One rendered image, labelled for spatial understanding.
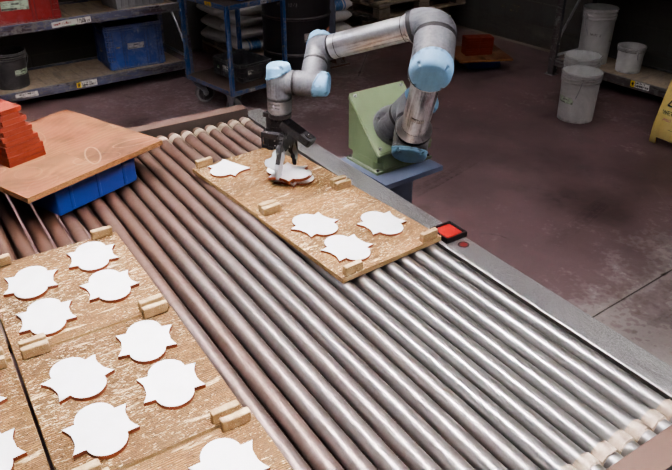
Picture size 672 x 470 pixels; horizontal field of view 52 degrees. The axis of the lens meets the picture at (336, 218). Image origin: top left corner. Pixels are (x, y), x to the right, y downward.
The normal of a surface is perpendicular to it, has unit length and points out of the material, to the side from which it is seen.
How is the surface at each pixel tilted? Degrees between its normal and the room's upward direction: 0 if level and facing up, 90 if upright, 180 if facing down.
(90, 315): 0
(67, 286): 0
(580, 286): 0
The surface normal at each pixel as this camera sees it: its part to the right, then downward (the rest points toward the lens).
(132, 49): 0.54, 0.42
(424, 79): -0.15, 0.83
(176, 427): 0.00, -0.87
